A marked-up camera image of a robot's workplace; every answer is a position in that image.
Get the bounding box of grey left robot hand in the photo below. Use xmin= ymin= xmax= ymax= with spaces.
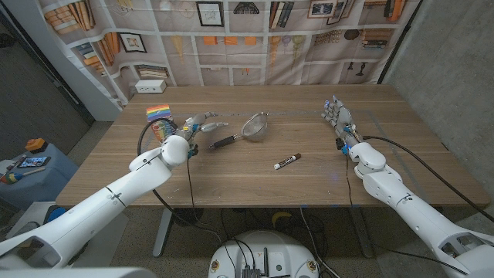
xmin=176 ymin=111 xmax=229 ymax=143

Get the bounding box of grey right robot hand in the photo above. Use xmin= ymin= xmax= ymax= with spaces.
xmin=321 ymin=95 xmax=364 ymax=151

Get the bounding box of metal mesh sieve black handle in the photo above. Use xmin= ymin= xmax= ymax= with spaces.
xmin=208 ymin=111 xmax=269 ymax=151

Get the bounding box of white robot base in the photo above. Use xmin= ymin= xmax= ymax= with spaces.
xmin=207 ymin=230 xmax=320 ymax=278

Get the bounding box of rainbow marker box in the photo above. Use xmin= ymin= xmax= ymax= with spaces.
xmin=145 ymin=103 xmax=179 ymax=143

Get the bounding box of white power outlet box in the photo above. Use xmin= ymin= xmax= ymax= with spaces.
xmin=134 ymin=79 xmax=167 ymax=94

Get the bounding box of brown marker white cap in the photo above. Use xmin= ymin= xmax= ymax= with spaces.
xmin=273 ymin=152 xmax=303 ymax=171

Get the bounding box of printed bookshelf backdrop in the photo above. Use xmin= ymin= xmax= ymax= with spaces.
xmin=38 ymin=0 xmax=421 ymax=113

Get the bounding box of black round fan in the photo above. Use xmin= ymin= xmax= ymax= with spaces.
xmin=171 ymin=207 xmax=205 ymax=228

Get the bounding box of black backdrop stand pole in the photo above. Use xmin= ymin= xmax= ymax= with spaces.
xmin=376 ymin=0 xmax=424 ymax=85

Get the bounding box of white table leg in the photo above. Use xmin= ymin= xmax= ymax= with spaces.
xmin=152 ymin=207 xmax=174 ymax=258

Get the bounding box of grey table leg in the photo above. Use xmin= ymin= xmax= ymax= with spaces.
xmin=349 ymin=207 xmax=375 ymax=259

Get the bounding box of yellow object under table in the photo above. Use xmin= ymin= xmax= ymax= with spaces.
xmin=271 ymin=210 xmax=293 ymax=228

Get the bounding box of orange and black block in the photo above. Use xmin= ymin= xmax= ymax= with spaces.
xmin=25 ymin=137 xmax=49 ymax=154

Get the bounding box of blue storage box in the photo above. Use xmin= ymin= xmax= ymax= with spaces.
xmin=0 ymin=143 xmax=80 ymax=212

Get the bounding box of black smartphone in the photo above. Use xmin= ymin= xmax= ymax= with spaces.
xmin=18 ymin=155 xmax=52 ymax=169

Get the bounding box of white robot torso cover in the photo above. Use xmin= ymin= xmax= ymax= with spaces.
xmin=0 ymin=266 xmax=157 ymax=278

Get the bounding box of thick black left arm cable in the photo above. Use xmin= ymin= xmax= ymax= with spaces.
xmin=137 ymin=117 xmax=223 ymax=244

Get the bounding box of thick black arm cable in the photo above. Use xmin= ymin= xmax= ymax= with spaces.
xmin=362 ymin=135 xmax=494 ymax=224
xmin=137 ymin=117 xmax=223 ymax=244

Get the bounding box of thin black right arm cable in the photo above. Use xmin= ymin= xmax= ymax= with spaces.
xmin=344 ymin=152 xmax=470 ymax=276

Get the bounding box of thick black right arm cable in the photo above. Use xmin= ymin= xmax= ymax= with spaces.
xmin=362 ymin=135 xmax=494 ymax=224

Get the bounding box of black floor cable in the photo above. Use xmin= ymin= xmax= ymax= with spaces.
xmin=299 ymin=207 xmax=341 ymax=278

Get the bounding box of multicoloured handled brush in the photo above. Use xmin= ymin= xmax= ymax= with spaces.
xmin=0 ymin=166 xmax=47 ymax=185

